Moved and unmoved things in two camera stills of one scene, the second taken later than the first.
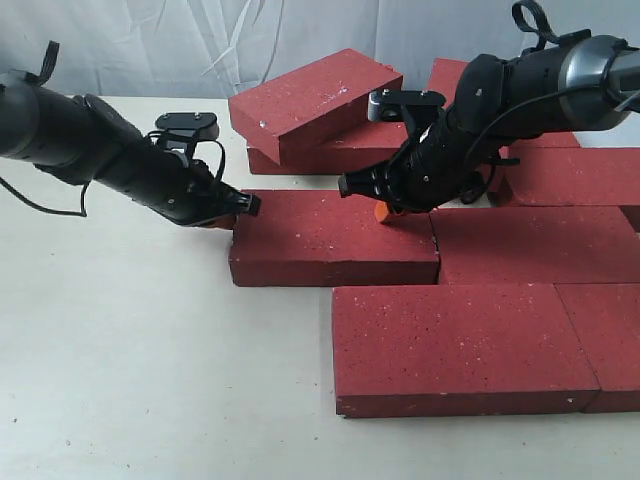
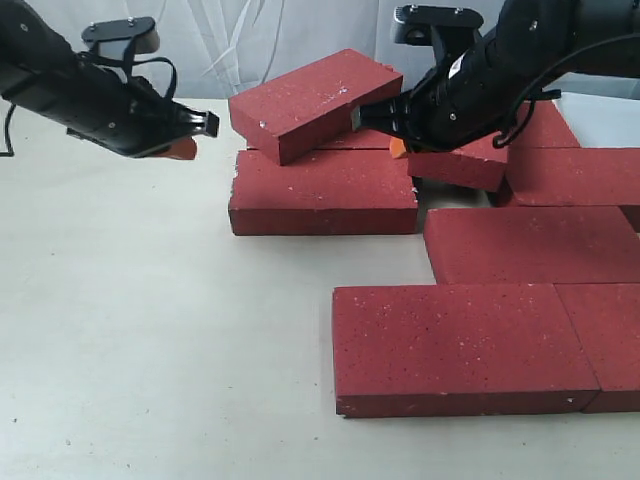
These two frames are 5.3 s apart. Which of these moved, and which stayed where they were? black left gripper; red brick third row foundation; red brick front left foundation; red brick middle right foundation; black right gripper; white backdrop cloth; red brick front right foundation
Moved: black left gripper; black right gripper
Stayed: red brick front left foundation; white backdrop cloth; red brick third row foundation; red brick front right foundation; red brick middle right foundation
